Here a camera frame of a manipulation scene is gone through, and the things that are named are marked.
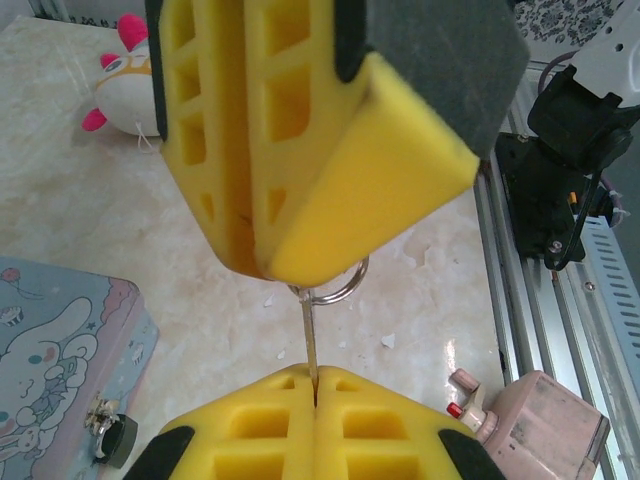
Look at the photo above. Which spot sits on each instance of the wide aluminium mounting rail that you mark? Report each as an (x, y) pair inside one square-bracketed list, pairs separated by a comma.
[(530, 320)]

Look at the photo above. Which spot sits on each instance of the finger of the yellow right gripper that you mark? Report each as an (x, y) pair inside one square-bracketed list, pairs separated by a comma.
[(390, 125), (220, 150)]

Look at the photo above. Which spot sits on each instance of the pink toy appliance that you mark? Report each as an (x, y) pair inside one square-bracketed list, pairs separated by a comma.
[(540, 425)]

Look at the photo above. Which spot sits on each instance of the silver metal key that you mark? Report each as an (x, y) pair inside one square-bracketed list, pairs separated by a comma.
[(310, 340)]

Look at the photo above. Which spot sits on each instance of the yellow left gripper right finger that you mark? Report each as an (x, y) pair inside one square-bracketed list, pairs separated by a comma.
[(400, 425)]

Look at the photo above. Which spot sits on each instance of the black padlock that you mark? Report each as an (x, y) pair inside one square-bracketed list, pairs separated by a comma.
[(120, 440)]

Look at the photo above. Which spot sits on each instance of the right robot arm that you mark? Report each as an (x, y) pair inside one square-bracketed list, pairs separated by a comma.
[(565, 130)]

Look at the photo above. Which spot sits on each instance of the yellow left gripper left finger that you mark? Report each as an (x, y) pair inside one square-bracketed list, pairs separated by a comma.
[(240, 430)]

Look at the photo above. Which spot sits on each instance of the white and pink plush toy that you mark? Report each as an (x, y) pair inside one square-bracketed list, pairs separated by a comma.
[(117, 95)]

